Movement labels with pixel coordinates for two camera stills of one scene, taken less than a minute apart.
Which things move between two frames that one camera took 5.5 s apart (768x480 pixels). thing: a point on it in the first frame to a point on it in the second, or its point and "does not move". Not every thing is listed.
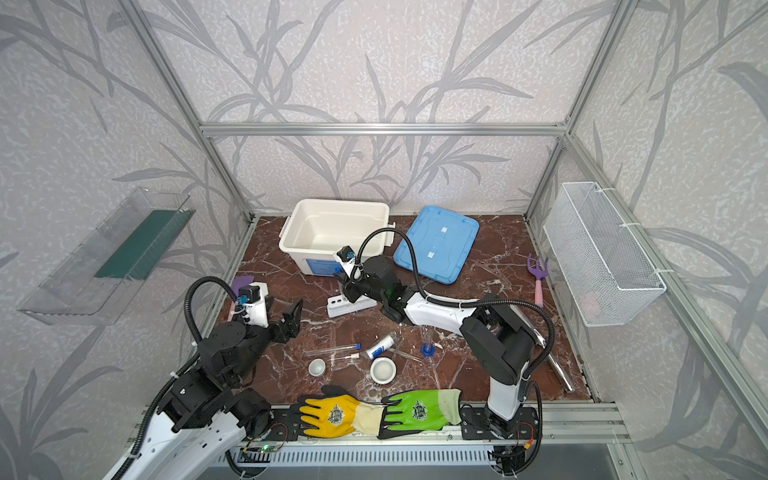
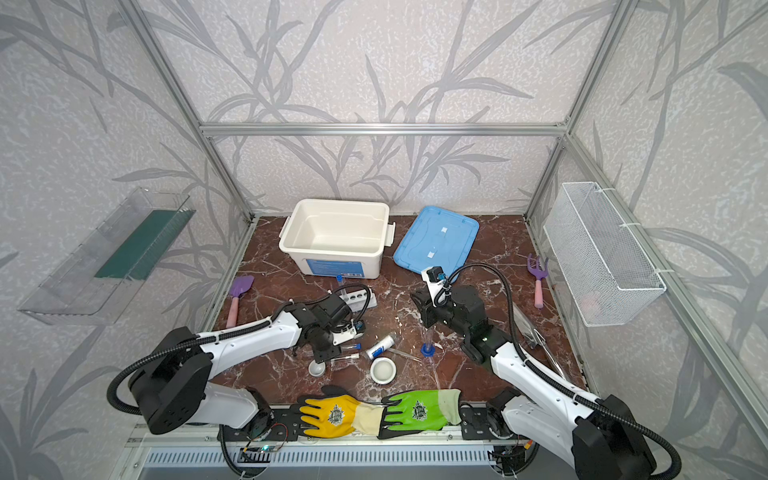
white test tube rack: (338, 305) does not move
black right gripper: (354, 288) to (429, 306)
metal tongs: (539, 338) does not move
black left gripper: (280, 324) to (327, 346)
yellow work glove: (336, 413) does not move
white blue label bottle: (374, 351) does not move
